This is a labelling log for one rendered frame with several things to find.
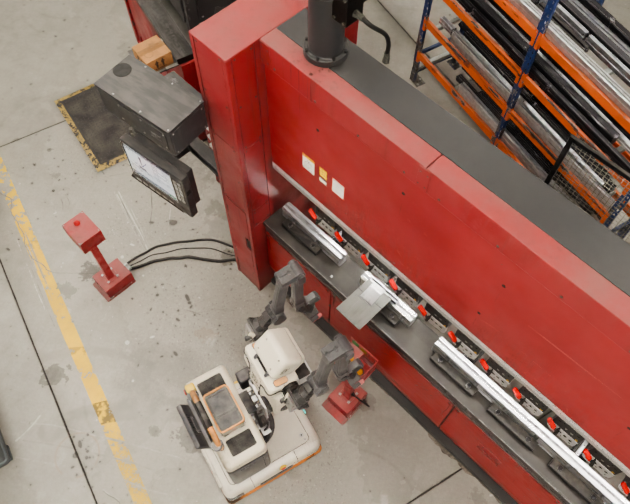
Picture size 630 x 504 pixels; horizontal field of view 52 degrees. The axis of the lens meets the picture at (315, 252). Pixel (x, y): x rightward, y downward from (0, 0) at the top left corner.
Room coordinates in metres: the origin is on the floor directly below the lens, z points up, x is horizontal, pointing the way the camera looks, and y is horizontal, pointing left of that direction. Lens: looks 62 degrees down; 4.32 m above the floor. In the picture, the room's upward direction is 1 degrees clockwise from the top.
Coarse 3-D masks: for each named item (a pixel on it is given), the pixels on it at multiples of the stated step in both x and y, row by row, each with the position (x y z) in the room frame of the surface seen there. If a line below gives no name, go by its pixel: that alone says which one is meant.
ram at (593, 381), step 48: (288, 96) 2.03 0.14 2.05; (288, 144) 2.04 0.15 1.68; (336, 144) 1.81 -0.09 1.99; (384, 192) 1.60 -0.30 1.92; (384, 240) 1.56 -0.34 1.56; (432, 240) 1.40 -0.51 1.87; (480, 240) 1.26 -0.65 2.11; (432, 288) 1.34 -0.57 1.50; (480, 288) 1.20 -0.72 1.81; (528, 288) 1.08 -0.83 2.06; (480, 336) 1.12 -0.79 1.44; (528, 336) 1.00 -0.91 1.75; (576, 336) 0.91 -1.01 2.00; (576, 384) 0.82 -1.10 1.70; (624, 384) 0.74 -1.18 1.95; (624, 432) 0.63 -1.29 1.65
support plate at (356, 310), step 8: (368, 280) 1.62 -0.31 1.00; (360, 288) 1.56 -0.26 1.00; (352, 296) 1.51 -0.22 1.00; (384, 296) 1.52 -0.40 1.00; (344, 304) 1.46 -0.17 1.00; (352, 304) 1.46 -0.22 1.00; (360, 304) 1.47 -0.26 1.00; (368, 304) 1.47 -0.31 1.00; (384, 304) 1.47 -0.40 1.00; (344, 312) 1.42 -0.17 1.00; (352, 312) 1.42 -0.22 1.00; (360, 312) 1.42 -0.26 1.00; (368, 312) 1.42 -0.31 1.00; (376, 312) 1.42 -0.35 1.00; (352, 320) 1.37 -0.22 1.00; (360, 320) 1.37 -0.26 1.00; (368, 320) 1.37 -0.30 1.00; (360, 328) 1.32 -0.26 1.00
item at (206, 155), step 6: (198, 138) 2.44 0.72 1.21; (192, 144) 2.39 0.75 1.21; (198, 144) 2.40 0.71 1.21; (204, 144) 2.40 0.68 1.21; (186, 150) 2.40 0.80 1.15; (192, 150) 2.40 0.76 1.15; (198, 150) 2.35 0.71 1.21; (204, 150) 2.35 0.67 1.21; (210, 150) 2.35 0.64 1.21; (180, 156) 2.35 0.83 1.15; (198, 156) 2.35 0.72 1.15; (204, 156) 2.31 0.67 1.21; (210, 156) 2.31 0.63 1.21; (204, 162) 2.31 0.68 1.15; (210, 162) 2.26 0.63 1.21; (210, 168) 2.27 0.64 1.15; (216, 168) 2.22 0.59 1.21; (216, 174) 2.22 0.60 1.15
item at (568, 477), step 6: (552, 462) 0.65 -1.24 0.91; (558, 462) 0.65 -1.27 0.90; (552, 468) 0.62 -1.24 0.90; (564, 468) 0.62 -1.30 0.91; (558, 474) 0.59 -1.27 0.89; (564, 474) 0.59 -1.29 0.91; (570, 474) 0.59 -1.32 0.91; (564, 480) 0.56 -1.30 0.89; (570, 480) 0.56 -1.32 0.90; (576, 480) 0.56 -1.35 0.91; (570, 486) 0.54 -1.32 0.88; (576, 486) 0.53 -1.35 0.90; (582, 486) 0.54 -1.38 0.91; (576, 492) 0.51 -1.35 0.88; (582, 492) 0.51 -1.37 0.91; (588, 492) 0.51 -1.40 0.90; (588, 498) 0.48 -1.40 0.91; (600, 498) 0.48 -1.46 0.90
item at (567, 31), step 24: (528, 0) 3.40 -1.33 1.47; (576, 0) 3.44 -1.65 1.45; (552, 24) 3.20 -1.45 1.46; (576, 24) 3.20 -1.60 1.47; (600, 24) 3.23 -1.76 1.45; (576, 48) 2.99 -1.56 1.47; (600, 48) 3.00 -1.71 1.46; (624, 48) 3.03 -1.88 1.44; (600, 72) 2.80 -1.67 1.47; (624, 72) 2.81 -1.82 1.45; (624, 96) 2.62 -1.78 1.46
